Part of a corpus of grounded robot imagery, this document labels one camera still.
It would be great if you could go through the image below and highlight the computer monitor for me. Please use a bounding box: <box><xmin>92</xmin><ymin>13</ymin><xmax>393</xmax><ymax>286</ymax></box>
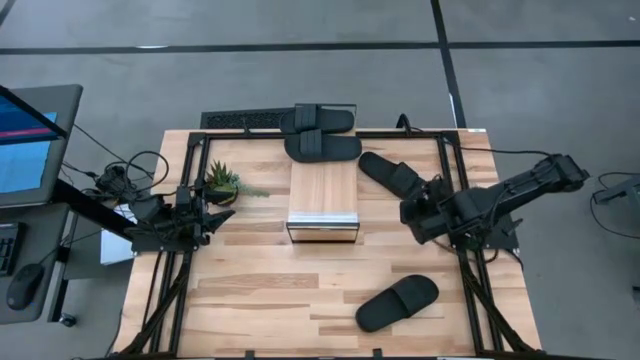
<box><xmin>0</xmin><ymin>83</ymin><xmax>84</xmax><ymax>210</ymax></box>

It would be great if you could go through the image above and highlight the black aluminium rig frame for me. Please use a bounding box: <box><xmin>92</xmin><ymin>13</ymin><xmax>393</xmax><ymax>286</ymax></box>
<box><xmin>117</xmin><ymin>130</ymin><xmax>544</xmax><ymax>360</ymax></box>

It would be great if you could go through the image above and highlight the gray metal bracket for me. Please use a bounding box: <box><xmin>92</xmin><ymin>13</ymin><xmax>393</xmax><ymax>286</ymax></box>
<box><xmin>591</xmin><ymin>173</ymin><xmax>640</xmax><ymax>207</ymax></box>

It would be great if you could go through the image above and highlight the gray desk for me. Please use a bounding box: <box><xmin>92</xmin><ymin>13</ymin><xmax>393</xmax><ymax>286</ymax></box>
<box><xmin>0</xmin><ymin>202</ymin><xmax>72</xmax><ymax>326</ymax></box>

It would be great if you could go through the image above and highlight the black slide sandal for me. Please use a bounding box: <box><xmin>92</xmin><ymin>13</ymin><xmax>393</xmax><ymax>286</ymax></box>
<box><xmin>354</xmin><ymin>274</ymin><xmax>441</xmax><ymax>333</ymax></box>
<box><xmin>357</xmin><ymin>151</ymin><xmax>429</xmax><ymax>200</ymax></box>
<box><xmin>278</xmin><ymin>103</ymin><xmax>356</xmax><ymax>135</ymax></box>
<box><xmin>283</xmin><ymin>128</ymin><xmax>363</xmax><ymax>164</ymax></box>

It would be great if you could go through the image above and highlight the black cable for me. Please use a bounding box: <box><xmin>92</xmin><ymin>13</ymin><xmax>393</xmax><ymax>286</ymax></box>
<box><xmin>396</xmin><ymin>113</ymin><xmax>554</xmax><ymax>159</ymax></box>
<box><xmin>59</xmin><ymin>123</ymin><xmax>171</xmax><ymax>201</ymax></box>

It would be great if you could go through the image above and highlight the thin black bar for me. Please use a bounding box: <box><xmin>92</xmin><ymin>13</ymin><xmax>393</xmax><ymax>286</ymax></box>
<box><xmin>0</xmin><ymin>83</ymin><xmax>70</xmax><ymax>140</ymax></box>

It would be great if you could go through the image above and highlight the thick black frame post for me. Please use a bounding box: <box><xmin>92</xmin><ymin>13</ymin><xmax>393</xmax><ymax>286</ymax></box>
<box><xmin>51</xmin><ymin>178</ymin><xmax>136</xmax><ymax>240</ymax></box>

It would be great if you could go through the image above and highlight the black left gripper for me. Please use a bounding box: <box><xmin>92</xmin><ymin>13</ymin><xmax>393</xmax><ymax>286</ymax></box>
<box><xmin>174</xmin><ymin>185</ymin><xmax>236</xmax><ymax>246</ymax></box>

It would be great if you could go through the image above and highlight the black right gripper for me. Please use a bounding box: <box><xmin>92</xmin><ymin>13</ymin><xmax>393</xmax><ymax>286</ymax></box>
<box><xmin>399</xmin><ymin>179</ymin><xmax>471</xmax><ymax>245</ymax></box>

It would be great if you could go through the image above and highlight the wooden shelf with black legs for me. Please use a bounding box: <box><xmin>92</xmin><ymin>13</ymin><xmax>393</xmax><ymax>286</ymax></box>
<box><xmin>285</xmin><ymin>103</ymin><xmax>361</xmax><ymax>245</ymax></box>

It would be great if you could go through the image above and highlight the black keyboard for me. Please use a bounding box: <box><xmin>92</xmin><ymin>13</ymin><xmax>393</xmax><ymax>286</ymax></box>
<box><xmin>0</xmin><ymin>222</ymin><xmax>25</xmax><ymax>278</ymax></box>

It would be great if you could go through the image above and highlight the small potted succulent plant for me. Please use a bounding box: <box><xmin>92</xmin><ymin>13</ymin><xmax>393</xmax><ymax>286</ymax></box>
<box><xmin>204</xmin><ymin>159</ymin><xmax>271</xmax><ymax>207</ymax></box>

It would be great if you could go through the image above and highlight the black computer mouse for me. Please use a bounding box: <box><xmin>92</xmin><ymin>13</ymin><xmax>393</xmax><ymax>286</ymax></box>
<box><xmin>5</xmin><ymin>263</ymin><xmax>46</xmax><ymax>312</ymax></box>

